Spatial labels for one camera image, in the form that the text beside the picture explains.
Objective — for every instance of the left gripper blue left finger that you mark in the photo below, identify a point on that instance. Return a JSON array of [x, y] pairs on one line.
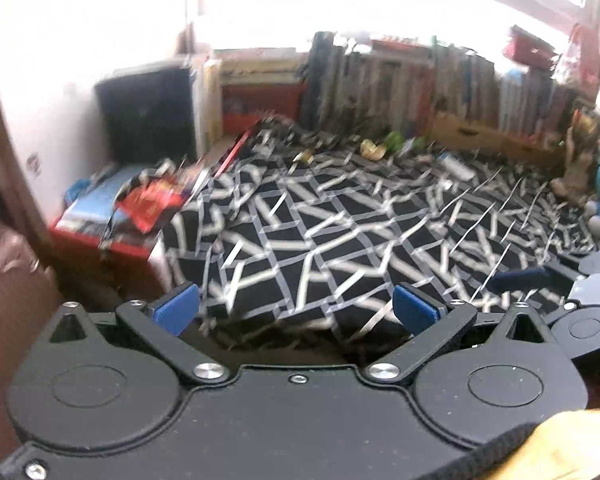
[[157, 327]]

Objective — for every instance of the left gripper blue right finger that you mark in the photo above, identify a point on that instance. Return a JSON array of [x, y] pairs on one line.
[[435, 329]]

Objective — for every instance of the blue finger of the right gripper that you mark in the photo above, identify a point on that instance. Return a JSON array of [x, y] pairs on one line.
[[524, 279]]

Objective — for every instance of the white blue paper bag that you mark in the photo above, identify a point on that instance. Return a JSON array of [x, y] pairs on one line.
[[453, 166]]

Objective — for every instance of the row of upright books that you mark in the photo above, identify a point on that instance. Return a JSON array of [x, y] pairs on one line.
[[371, 87]]

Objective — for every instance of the stack of flat books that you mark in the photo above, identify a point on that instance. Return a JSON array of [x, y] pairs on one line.
[[260, 66]]

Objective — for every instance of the person's left hand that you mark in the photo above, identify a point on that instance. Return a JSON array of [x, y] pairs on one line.
[[565, 446]]

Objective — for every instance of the red storage box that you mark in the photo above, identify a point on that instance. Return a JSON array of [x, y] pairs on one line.
[[100, 245]]

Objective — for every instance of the brown haired doll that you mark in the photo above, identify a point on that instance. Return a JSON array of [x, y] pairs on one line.
[[581, 147]]

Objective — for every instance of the red snack bag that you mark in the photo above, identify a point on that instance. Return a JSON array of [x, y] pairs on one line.
[[149, 203]]

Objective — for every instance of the pink ribbed suitcase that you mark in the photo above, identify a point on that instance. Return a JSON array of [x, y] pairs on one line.
[[28, 298]]

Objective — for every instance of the black white patterned cloth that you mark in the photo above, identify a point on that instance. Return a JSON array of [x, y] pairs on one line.
[[290, 255]]

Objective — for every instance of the wooden drawer shelf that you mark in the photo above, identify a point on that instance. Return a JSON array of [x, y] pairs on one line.
[[458, 135]]

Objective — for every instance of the crumpled green wrapper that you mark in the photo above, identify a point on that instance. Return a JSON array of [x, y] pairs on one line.
[[396, 144]]

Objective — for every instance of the dark blue folder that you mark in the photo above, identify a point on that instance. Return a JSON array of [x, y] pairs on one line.
[[149, 113]]

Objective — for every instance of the red plastic crate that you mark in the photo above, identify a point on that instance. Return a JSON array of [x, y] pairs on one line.
[[244, 104]]

